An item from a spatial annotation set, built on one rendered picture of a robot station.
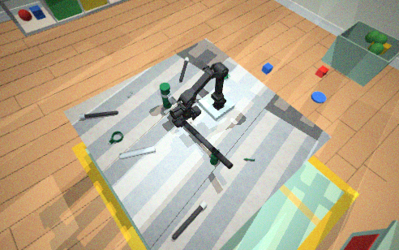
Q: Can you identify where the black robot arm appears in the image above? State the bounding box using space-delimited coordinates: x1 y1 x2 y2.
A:
169 62 229 119

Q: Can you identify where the white cylindrical tube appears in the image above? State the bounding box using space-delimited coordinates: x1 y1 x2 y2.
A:
119 146 156 159

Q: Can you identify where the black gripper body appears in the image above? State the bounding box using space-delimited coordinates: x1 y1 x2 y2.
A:
172 106 201 127

